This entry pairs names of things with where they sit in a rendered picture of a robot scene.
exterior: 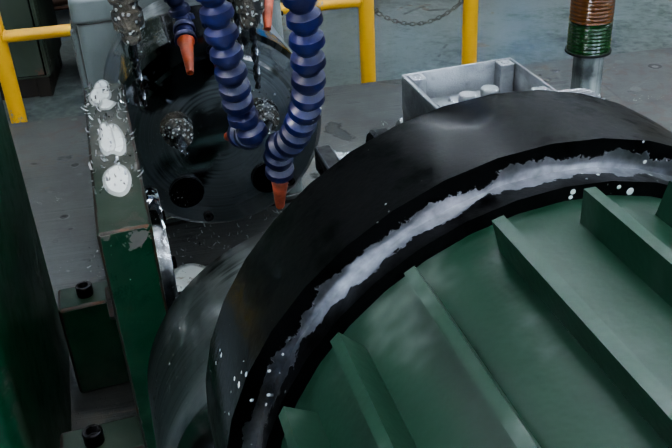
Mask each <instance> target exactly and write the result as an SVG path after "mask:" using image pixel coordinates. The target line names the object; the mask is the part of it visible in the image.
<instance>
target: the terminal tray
mask: <svg viewBox="0 0 672 448"><path fill-rule="evenodd" d="M501 61H509V63H508V64H502V63H501ZM414 75H420V76H421V77H420V78H413V76H414ZM538 87H544V88H546V90H547V91H557V90H556V89H554V88H553V87H551V86H550V85H549V84H547V83H546V82H544V81H543V80H542V79H540V78H539V77H537V76H536V75H535V74H533V73H532V72H530V71H529V70H528V69H526V68H525V67H523V66H522V65H521V64H519V63H518V62H516V61H515V60H514V59H512V58H511V57H509V58H503V59H496V60H490V61H484V62H478V63H471V64H465V65H459V66H453V67H447V68H440V69H434V70H428V71H422V72H415V73H409V74H403V75H402V111H403V122H406V121H408V120H410V119H413V118H415V117H418V116H420V115H423V114H425V113H428V112H430V111H432V110H435V109H437V108H440V107H442V104H444V103H450V104H453V103H457V102H461V101H465V100H469V99H473V98H477V97H481V96H485V95H489V94H497V93H508V92H519V91H530V90H537V88H538Z"/></svg>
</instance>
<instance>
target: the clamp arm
mask: <svg viewBox="0 0 672 448"><path fill-rule="evenodd" d="M314 150H315V164H316V170H317V171H318V173H319V175H321V174H323V173H324V172H325V171H326V170H328V169H329V168H330V167H332V166H333V165H334V164H336V163H337V162H338V161H339V160H341V159H342V158H343V157H344V156H338V155H340V154H342V151H341V152H336V151H335V150H333V148H332V147H331V146H330V145H323V146H318V147H315V149H314Z"/></svg>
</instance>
